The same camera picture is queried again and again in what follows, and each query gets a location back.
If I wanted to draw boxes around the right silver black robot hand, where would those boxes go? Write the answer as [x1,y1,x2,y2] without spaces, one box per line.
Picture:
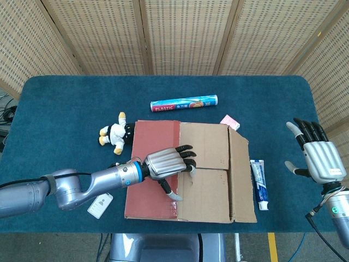
[284,117,347,186]

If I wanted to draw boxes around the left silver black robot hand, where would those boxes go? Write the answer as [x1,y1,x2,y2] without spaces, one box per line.
[143,144,197,202]

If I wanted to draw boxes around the red cardboard box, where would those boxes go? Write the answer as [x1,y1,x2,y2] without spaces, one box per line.
[124,119,258,224]

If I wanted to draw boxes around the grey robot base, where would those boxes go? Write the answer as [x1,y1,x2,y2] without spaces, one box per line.
[109,233,227,262]

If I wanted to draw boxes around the white black plush toy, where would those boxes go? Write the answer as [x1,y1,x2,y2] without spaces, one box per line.
[98,111,136,156]

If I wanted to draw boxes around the blue plastic wrap roll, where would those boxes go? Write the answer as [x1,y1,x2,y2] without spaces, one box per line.
[149,94,219,113]

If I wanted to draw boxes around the blue white toothpaste tube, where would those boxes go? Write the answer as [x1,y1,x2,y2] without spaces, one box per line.
[249,159,269,211]

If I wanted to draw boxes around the small pink white box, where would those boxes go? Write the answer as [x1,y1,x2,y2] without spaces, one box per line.
[219,114,241,131]

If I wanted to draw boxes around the white ID card holder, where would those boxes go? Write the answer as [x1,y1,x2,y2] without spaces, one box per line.
[87,192,114,219]

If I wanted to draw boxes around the teal table cloth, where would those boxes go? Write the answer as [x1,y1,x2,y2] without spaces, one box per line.
[0,75,349,235]

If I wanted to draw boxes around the wicker folding screen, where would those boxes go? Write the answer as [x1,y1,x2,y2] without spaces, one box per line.
[0,0,349,153]

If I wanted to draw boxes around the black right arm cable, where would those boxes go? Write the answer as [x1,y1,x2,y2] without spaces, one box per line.
[305,210,348,262]

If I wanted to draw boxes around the blue floor cable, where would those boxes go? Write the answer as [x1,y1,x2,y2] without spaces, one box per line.
[98,233,112,262]
[288,233,309,262]

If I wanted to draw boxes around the silver metal post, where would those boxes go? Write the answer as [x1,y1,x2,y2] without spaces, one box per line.
[233,233,243,262]

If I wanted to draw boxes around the black floor cables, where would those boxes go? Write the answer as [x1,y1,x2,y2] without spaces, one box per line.
[0,92,19,126]

